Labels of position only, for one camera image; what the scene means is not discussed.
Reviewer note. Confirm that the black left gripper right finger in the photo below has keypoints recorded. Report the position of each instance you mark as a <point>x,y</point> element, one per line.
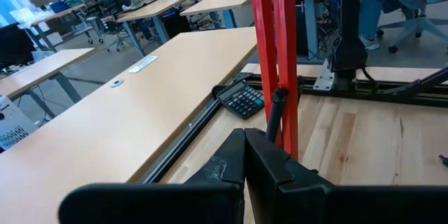
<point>315,204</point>

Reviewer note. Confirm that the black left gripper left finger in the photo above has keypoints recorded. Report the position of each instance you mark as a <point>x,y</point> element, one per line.
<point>157,204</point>

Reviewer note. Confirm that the red desk lamp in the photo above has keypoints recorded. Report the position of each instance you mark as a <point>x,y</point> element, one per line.
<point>285,42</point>

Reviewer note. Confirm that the silver desk grommet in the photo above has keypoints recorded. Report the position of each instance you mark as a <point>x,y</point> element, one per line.
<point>116,83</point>

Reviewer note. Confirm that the keyboard on far table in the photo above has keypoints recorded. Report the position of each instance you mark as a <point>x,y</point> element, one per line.
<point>241,99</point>

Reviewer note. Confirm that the white desk outlet plate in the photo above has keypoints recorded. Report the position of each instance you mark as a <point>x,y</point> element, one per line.
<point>143,64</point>

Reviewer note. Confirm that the white box device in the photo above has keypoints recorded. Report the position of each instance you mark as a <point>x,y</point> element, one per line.
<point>14,126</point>

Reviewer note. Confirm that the person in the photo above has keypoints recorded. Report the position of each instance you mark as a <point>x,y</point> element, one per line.
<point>374,7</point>

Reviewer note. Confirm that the black monitor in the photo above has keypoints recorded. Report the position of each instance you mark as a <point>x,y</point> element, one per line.
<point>14,45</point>

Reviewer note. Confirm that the silver arm base bracket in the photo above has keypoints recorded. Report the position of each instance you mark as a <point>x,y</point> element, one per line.
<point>323,77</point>

